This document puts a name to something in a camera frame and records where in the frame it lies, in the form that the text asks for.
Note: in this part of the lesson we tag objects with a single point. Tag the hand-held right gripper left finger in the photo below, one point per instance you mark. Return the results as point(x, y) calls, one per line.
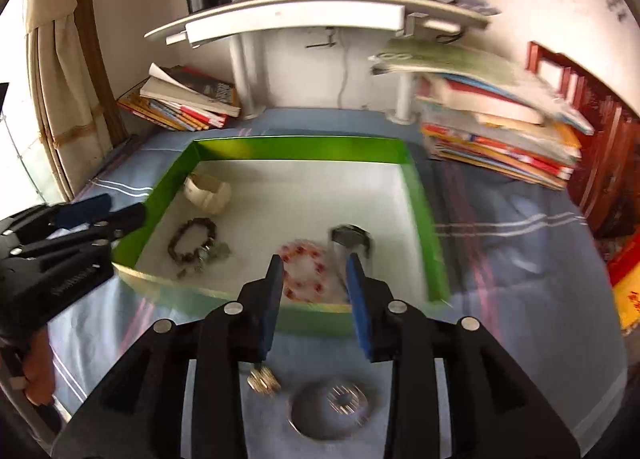
point(272, 309)

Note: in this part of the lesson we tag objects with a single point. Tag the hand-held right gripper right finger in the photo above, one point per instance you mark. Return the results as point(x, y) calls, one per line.
point(360, 309)

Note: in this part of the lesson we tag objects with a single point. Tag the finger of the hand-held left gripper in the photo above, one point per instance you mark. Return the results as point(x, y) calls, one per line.
point(85, 209)
point(122, 220)

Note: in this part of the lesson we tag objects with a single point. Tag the black wrist watch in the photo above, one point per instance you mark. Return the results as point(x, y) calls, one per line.
point(350, 236)

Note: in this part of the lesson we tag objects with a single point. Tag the white carved bangle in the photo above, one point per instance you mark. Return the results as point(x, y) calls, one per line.
point(210, 199)

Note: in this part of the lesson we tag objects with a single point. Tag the green cardboard box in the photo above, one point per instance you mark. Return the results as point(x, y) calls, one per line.
point(300, 189)

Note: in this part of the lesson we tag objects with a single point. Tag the person's left hand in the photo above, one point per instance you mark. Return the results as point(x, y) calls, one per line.
point(40, 374)

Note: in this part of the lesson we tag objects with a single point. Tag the small gold pendant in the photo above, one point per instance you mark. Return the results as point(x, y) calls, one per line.
point(262, 381)

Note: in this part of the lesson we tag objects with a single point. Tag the thin silver bangle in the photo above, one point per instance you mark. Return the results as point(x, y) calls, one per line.
point(295, 419)

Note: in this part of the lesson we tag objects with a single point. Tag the small stack of books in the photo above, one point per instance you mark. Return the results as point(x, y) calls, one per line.
point(190, 94)

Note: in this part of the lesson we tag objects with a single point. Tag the beige tied curtain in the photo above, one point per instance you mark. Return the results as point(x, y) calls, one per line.
point(60, 64)

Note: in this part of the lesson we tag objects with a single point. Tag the tall stack of books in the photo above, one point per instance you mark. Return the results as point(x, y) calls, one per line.
point(500, 139)

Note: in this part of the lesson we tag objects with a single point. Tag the yellow and red box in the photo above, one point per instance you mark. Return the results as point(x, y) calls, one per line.
point(630, 299)

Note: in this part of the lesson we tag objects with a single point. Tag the white curved shelf table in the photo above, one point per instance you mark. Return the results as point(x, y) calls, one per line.
point(300, 14)

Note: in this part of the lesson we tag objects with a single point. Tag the red wooden chair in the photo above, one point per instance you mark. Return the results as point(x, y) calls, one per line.
point(610, 164)

